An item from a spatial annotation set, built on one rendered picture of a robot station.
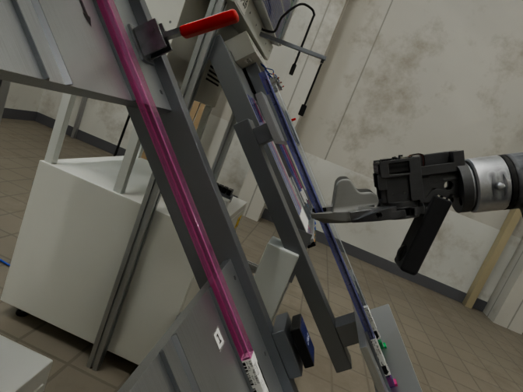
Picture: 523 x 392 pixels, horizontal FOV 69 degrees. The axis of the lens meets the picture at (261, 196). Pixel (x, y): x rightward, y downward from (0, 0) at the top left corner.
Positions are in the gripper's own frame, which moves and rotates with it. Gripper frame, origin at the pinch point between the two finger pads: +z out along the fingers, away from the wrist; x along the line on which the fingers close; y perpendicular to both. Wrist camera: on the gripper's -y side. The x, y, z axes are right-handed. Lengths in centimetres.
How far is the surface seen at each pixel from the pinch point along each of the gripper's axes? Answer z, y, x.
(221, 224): 10.8, 2.9, 14.9
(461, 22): -153, 122, -378
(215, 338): 9.2, -5.0, 26.6
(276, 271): 9.2, -10.1, -8.2
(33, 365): 38.5, -12.7, 15.6
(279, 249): 8.1, -6.3, -8.2
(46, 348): 104, -46, -56
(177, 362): 9.5, -3.2, 33.3
